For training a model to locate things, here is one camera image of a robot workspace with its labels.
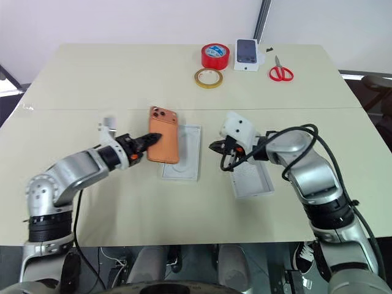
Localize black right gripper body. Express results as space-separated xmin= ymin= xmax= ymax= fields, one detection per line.
xmin=220 ymin=135 xmax=247 ymax=163

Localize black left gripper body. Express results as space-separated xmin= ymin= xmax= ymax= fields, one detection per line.
xmin=116 ymin=134 xmax=146 ymax=167

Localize orange smartphone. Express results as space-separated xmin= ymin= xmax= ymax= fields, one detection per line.
xmin=146 ymin=105 xmax=180 ymax=164

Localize white phone box base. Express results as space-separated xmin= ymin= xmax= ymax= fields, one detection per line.
xmin=161 ymin=123 xmax=202 ymax=183

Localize white phone box lid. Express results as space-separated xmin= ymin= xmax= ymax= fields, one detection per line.
xmin=230 ymin=158 xmax=274 ymax=200

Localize white printed phone box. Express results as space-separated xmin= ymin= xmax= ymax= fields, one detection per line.
xmin=233 ymin=38 xmax=262 ymax=73

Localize yellow tape roll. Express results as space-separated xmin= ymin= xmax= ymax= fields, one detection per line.
xmin=193 ymin=67 xmax=224 ymax=89

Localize red tape roll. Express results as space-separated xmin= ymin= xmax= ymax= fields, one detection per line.
xmin=200 ymin=43 xmax=231 ymax=70

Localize grey rounded robot leg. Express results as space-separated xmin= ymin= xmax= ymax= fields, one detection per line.
xmin=126 ymin=244 xmax=168 ymax=285
xmin=217 ymin=244 xmax=253 ymax=292

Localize black and white sneaker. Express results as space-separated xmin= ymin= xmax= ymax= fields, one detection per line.
xmin=292 ymin=241 xmax=320 ymax=276

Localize dark furniture piece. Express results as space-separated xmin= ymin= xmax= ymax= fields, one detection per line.
xmin=0 ymin=63 xmax=29 ymax=128

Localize dark round robot torso rim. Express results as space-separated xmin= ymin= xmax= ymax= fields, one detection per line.
xmin=105 ymin=279 xmax=249 ymax=294

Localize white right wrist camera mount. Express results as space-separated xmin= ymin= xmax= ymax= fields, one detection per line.
xmin=218 ymin=111 xmax=262 ymax=154

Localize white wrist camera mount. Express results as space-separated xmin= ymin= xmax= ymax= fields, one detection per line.
xmin=98 ymin=115 xmax=130 ymax=171
xmin=218 ymin=111 xmax=262 ymax=154

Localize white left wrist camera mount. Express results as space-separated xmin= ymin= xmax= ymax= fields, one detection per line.
xmin=98 ymin=115 xmax=130 ymax=171

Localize red handled scissors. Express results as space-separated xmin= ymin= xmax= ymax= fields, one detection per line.
xmin=268 ymin=55 xmax=295 ymax=83

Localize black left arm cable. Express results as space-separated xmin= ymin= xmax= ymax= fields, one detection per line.
xmin=72 ymin=189 xmax=107 ymax=291

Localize white floor cable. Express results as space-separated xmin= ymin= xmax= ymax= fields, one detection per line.
xmin=100 ymin=246 xmax=129 ymax=271

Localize grey window frame post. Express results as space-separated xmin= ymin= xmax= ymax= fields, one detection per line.
xmin=252 ymin=0 xmax=272 ymax=44

